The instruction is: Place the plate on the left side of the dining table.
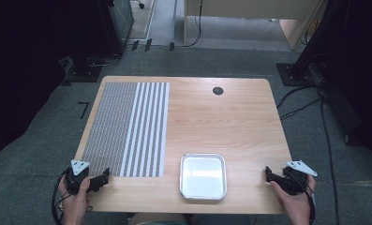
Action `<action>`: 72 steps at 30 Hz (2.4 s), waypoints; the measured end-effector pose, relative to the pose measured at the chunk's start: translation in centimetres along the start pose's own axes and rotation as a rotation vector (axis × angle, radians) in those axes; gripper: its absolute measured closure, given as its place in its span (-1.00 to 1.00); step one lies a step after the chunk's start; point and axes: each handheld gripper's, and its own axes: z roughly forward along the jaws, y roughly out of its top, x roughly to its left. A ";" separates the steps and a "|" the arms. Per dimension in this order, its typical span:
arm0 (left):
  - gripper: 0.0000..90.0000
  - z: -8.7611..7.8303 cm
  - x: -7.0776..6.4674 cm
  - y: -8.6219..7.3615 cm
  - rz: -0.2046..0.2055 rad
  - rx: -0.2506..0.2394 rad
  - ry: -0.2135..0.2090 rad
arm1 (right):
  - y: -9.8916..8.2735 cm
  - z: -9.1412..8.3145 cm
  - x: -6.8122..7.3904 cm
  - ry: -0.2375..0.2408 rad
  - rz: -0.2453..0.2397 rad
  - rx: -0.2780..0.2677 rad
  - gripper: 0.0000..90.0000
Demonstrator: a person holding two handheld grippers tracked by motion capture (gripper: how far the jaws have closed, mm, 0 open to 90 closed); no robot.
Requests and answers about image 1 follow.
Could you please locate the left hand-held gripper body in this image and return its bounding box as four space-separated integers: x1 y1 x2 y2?
64 159 104 195

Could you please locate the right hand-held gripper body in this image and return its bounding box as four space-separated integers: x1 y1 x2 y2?
281 159 319 197

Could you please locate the person's left hand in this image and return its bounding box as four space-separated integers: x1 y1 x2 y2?
57 176 93 225

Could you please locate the person's right hand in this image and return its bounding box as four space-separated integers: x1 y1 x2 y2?
269 174 317 225

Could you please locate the grey striped patterned mat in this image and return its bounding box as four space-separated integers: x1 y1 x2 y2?
82 82 171 178

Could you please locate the black tape floor mark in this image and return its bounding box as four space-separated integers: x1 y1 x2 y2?
77 100 91 120

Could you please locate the silver metal tray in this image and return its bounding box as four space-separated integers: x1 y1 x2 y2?
178 152 229 202

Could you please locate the black stand base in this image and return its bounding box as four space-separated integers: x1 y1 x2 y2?
60 55 106 86
275 62 319 87

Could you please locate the black curtain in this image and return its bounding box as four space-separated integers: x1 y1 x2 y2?
0 0 119 170
294 0 372 160

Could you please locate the dark cabinet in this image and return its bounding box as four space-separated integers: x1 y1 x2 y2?
107 0 135 57

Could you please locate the beige wooden desk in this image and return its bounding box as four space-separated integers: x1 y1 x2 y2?
183 0 329 52

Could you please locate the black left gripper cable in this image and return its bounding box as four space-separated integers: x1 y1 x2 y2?
51 169 73 225

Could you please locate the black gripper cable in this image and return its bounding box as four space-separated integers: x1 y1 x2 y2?
294 174 317 225
51 169 73 225

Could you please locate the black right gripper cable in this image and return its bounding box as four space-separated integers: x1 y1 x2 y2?
294 174 317 225

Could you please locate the long black floor cable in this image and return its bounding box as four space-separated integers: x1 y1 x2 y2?
318 90 341 225

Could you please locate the black hanging cable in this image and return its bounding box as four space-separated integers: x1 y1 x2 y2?
186 0 204 49

